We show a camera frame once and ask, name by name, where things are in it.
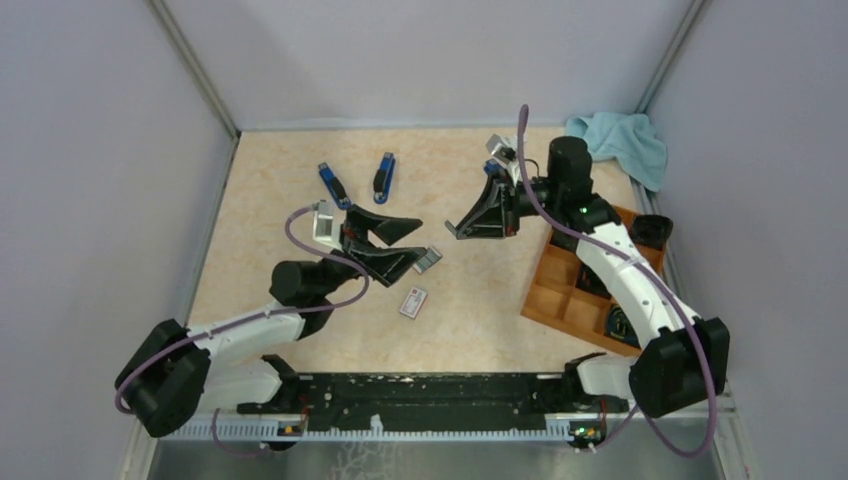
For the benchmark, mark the black tape roll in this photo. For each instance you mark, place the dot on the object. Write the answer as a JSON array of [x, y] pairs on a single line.
[[652, 231]]

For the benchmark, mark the dark patterned item in tray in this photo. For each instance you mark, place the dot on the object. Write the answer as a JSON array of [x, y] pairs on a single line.
[[619, 328]]

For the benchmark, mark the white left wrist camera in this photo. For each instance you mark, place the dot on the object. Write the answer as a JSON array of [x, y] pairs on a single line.
[[326, 230]]

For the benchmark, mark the blue black stapler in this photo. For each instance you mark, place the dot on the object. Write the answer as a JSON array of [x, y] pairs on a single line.
[[334, 186], [383, 178]]

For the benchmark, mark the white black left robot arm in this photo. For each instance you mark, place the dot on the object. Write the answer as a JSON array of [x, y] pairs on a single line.
[[178, 371]]

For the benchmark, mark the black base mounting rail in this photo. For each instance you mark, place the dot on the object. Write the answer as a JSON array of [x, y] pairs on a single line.
[[477, 402]]

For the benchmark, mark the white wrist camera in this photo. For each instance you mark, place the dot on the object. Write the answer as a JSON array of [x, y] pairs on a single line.
[[326, 230], [503, 150]]

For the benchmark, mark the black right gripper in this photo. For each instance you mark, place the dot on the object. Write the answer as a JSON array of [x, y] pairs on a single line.
[[486, 219]]

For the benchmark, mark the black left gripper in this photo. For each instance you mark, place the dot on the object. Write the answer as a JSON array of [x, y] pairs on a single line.
[[388, 264]]

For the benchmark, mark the brown wooden compartment tray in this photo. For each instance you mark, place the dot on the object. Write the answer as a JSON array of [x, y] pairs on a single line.
[[555, 300]]

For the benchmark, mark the white cable duct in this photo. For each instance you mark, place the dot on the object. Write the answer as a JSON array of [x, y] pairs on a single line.
[[276, 431]]

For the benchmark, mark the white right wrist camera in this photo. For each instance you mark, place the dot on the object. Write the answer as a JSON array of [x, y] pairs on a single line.
[[503, 150]]

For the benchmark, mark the red white staple box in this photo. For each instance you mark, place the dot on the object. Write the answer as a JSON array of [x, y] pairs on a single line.
[[413, 303]]

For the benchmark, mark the silver staple strip box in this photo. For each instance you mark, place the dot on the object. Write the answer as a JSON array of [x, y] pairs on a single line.
[[431, 257]]

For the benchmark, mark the light blue cloth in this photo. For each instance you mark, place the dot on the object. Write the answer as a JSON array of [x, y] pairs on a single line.
[[630, 139]]

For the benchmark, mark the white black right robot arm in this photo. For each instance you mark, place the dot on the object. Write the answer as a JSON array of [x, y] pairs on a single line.
[[683, 358]]

